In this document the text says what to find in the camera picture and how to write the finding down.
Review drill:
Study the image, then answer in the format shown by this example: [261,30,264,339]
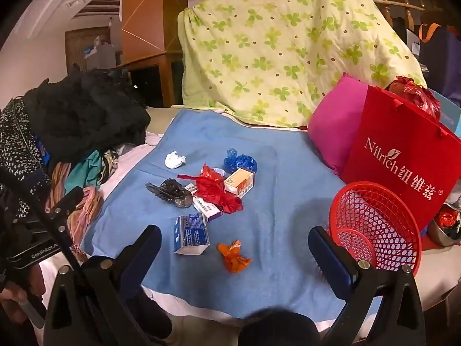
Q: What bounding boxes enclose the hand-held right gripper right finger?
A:
[308,225,427,346]

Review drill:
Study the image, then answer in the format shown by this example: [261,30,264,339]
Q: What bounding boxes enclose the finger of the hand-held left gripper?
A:
[44,186,86,225]
[54,223,95,272]

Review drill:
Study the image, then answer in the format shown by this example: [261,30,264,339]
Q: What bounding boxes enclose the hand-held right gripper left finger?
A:
[43,224,163,346]

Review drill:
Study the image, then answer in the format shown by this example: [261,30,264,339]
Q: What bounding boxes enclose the blue and white box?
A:
[174,213,210,256]

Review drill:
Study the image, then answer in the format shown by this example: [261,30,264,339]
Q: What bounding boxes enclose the red plastic basket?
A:
[328,181,423,274]

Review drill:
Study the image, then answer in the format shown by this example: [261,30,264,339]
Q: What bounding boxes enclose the grey plastic bag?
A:
[146,179,193,209]

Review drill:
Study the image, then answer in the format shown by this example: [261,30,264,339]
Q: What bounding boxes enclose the purple and white box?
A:
[184,183,224,222]

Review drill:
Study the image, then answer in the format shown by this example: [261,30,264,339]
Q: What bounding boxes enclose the orange wrapper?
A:
[217,240,252,274]

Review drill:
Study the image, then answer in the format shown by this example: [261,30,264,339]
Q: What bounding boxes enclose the red plastic bag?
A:
[176,163,243,214]
[387,76,442,119]

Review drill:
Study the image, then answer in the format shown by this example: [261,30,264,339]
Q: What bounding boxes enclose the white tissue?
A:
[165,150,187,169]

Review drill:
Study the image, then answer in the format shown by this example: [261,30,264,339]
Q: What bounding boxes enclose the orange and white box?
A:
[223,168,257,199]

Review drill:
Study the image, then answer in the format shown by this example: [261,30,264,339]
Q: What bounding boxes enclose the blue cloth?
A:
[223,148,259,174]

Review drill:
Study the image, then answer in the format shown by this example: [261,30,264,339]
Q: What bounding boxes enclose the person's left hand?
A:
[0,259,47,328]

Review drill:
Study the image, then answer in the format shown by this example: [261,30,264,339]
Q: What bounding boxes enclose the pink patterned cloth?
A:
[68,187,105,256]

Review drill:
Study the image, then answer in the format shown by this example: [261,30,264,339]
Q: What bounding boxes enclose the orange striped cloth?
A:
[50,161,74,206]

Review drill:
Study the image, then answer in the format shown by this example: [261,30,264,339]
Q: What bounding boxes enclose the teal cloth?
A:
[65,149,105,188]

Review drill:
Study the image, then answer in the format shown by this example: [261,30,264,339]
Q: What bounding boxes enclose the yellow and black patterned cloth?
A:
[100,148,120,183]

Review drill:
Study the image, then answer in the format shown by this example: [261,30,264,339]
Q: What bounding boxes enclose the white bed sheet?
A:
[36,133,461,346]

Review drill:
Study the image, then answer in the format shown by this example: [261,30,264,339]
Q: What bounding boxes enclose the black speckled cloth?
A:
[0,99,51,220]

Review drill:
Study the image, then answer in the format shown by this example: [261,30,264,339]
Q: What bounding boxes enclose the blue towel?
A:
[80,108,382,319]

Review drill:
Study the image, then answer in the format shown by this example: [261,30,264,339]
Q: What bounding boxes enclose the dark cloth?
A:
[238,308,321,346]

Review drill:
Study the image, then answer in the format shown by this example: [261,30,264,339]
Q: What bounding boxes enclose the black clothing pile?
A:
[23,67,151,163]

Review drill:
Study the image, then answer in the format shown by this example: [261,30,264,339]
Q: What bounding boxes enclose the orange and black plastic bag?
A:
[434,204,461,240]

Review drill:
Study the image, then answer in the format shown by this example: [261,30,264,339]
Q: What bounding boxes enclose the red paper bag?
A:
[340,84,461,231]

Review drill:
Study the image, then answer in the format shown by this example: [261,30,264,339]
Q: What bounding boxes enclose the pink pillow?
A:
[307,73,371,175]

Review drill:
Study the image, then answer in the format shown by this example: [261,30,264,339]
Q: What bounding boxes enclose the light blue box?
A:
[430,88,461,134]

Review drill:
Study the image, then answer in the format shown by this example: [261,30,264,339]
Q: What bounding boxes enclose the wooden cabinet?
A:
[117,0,190,107]

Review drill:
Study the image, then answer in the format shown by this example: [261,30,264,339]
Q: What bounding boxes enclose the clover print quilt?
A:
[177,0,427,128]

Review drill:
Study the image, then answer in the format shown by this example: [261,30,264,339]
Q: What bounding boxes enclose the wooden stair railing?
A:
[351,0,426,31]

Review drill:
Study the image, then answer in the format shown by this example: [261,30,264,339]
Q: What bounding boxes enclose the dark tote bag orange handles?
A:
[418,22,461,98]

